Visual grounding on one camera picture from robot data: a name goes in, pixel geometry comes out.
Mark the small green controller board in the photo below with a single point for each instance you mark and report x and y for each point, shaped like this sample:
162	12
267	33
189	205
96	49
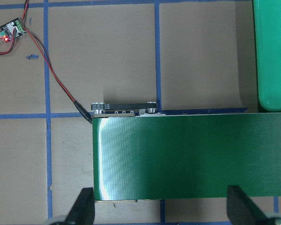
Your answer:
12	30

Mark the green plastic tray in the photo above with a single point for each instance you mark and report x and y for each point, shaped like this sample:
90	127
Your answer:
267	20

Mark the green conveyor belt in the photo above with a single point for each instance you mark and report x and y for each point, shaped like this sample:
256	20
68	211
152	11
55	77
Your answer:
186	156

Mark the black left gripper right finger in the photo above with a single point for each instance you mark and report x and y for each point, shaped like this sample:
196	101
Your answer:
241	210

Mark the black timing belt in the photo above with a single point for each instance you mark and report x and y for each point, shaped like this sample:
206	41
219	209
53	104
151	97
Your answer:
122	106

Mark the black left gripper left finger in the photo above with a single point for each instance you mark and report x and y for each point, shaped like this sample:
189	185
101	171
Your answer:
81	213

